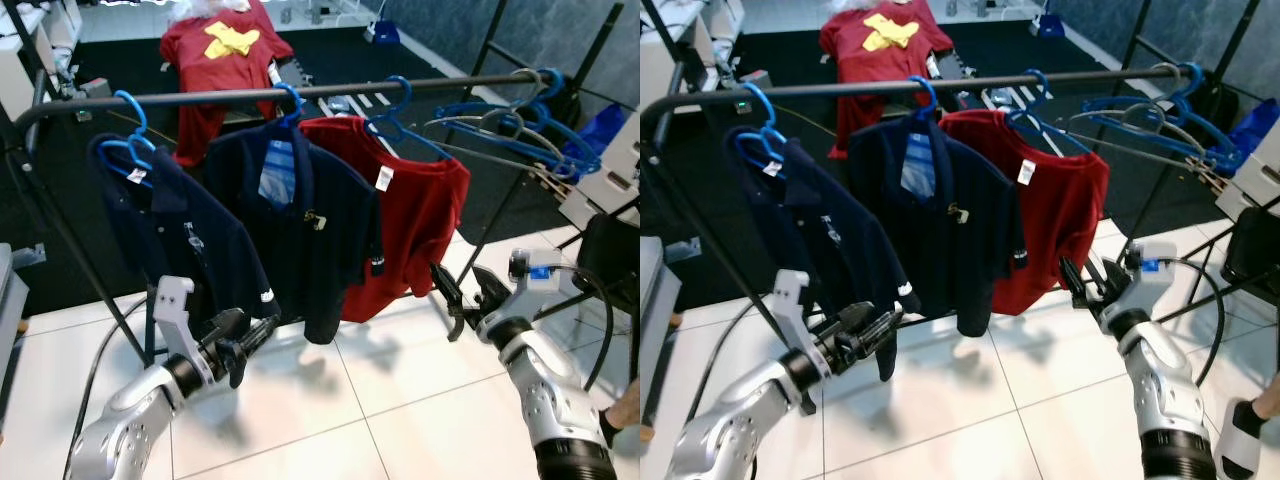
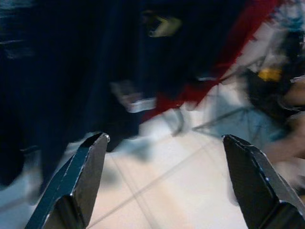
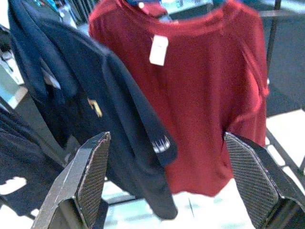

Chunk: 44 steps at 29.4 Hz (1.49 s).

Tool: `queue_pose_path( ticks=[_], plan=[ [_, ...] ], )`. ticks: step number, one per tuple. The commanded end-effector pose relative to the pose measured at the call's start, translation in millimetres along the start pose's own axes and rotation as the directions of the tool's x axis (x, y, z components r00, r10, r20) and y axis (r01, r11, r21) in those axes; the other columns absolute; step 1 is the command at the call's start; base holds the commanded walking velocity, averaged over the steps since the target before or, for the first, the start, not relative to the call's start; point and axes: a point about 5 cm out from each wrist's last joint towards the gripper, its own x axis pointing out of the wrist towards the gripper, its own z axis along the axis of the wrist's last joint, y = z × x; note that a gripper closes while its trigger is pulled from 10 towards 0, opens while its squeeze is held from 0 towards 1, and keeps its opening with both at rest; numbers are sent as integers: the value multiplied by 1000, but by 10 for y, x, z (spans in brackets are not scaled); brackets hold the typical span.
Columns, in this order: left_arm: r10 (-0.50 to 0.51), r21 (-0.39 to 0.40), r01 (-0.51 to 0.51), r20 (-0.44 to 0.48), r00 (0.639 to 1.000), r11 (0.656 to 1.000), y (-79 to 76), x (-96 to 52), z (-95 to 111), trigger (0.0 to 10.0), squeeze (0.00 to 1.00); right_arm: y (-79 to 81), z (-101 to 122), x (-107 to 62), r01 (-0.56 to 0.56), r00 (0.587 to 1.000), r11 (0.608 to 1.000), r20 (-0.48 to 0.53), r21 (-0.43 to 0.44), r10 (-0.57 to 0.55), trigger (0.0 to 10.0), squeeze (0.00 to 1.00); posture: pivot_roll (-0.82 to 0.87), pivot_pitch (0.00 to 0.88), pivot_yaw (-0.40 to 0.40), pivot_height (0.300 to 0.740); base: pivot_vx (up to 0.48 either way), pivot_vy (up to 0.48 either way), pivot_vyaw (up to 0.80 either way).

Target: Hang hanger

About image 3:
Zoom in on black hanging garment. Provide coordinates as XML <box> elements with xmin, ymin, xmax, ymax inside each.
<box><xmin>0</xmin><ymin>104</ymin><xmax>70</xmax><ymax>218</ymax></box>

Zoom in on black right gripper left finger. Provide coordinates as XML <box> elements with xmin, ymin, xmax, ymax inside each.
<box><xmin>30</xmin><ymin>131</ymin><xmax>112</xmax><ymax>229</ymax></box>

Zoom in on red t-shirt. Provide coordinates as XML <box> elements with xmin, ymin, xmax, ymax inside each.
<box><xmin>88</xmin><ymin>0</ymin><xmax>270</xmax><ymax>198</ymax></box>

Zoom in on black metal clothes rack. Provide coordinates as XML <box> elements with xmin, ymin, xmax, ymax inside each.
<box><xmin>102</xmin><ymin>0</ymin><xmax>305</xmax><ymax>206</ymax></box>

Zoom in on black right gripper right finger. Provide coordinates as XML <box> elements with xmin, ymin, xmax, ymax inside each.
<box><xmin>224</xmin><ymin>132</ymin><xmax>305</xmax><ymax>229</ymax></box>

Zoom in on white paper tag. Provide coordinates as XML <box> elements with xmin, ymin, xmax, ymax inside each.
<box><xmin>149</xmin><ymin>34</ymin><xmax>169</xmax><ymax>67</ymax></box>

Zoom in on navy polo shirt with logo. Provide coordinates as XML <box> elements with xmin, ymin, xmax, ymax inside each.
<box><xmin>8</xmin><ymin>0</ymin><xmax>179</xmax><ymax>220</ymax></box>

